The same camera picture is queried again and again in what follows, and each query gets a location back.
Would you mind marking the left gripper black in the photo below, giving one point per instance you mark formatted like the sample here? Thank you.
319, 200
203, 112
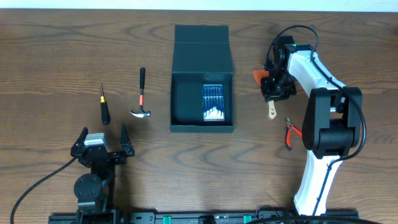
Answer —
101, 154

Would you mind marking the orange scraper wooden handle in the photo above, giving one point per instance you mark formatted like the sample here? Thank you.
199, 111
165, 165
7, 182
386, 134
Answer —
258, 76

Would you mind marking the black yellow screwdriver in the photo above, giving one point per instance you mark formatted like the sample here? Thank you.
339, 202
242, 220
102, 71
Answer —
105, 115

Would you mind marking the red black cutting pliers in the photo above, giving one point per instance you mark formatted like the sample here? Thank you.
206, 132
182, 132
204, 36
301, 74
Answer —
290, 128

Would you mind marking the dark green open box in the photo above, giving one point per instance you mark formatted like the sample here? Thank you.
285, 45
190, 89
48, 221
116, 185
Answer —
202, 56

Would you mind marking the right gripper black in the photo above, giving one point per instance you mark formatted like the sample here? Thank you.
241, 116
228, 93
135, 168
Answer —
270, 95

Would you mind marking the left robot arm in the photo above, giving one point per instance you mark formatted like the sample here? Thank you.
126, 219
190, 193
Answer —
95, 190

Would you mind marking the small claw hammer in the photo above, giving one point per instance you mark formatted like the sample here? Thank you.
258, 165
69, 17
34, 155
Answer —
141, 113

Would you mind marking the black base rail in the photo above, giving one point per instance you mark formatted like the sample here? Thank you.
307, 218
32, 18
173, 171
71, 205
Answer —
266, 215

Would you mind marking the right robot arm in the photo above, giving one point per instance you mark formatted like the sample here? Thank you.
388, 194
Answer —
332, 121

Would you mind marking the blue precision screwdriver set case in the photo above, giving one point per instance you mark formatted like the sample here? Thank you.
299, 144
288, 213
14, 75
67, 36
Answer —
213, 103

